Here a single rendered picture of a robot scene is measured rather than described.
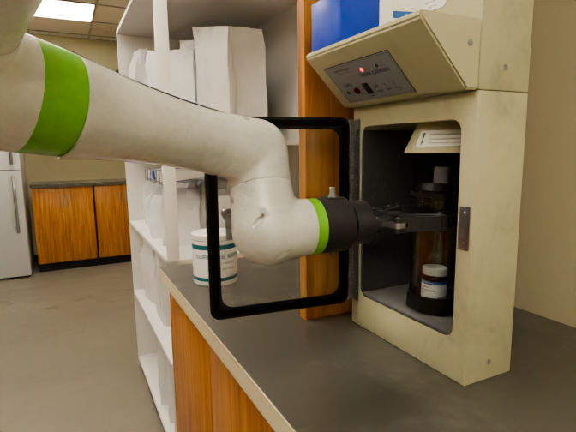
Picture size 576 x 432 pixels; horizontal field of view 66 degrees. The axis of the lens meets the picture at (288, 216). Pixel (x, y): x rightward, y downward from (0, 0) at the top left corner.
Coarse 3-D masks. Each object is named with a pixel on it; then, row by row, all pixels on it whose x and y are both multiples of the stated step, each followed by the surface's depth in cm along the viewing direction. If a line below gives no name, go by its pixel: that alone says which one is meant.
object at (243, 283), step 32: (320, 160) 92; (224, 192) 86; (320, 192) 93; (224, 224) 87; (224, 256) 88; (320, 256) 95; (224, 288) 89; (256, 288) 91; (288, 288) 93; (320, 288) 96
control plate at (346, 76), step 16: (352, 64) 78; (368, 64) 75; (384, 64) 73; (336, 80) 86; (352, 80) 82; (368, 80) 79; (384, 80) 76; (400, 80) 73; (352, 96) 87; (368, 96) 83; (384, 96) 80
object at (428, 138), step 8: (416, 128) 84; (424, 128) 80; (432, 128) 79; (440, 128) 78; (448, 128) 77; (456, 128) 77; (416, 136) 82; (424, 136) 80; (432, 136) 78; (440, 136) 77; (448, 136) 77; (456, 136) 76; (408, 144) 84; (416, 144) 81; (424, 144) 79; (432, 144) 78; (440, 144) 77; (448, 144) 76; (456, 144) 76; (408, 152) 82; (416, 152) 80; (424, 152) 79; (432, 152) 77; (440, 152) 77; (448, 152) 76; (456, 152) 76
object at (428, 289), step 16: (432, 192) 79; (448, 192) 79; (416, 208) 83; (432, 208) 80; (448, 208) 80; (416, 240) 84; (432, 240) 81; (448, 240) 80; (416, 256) 84; (432, 256) 81; (448, 256) 81; (416, 272) 84; (432, 272) 82; (448, 272) 81; (416, 288) 84; (432, 288) 82; (448, 288) 82
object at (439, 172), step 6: (438, 168) 82; (444, 168) 82; (438, 174) 82; (444, 174) 82; (438, 180) 82; (444, 180) 82; (420, 186) 83; (426, 186) 81; (432, 186) 81; (438, 186) 80; (444, 186) 80; (450, 186) 80; (456, 186) 80
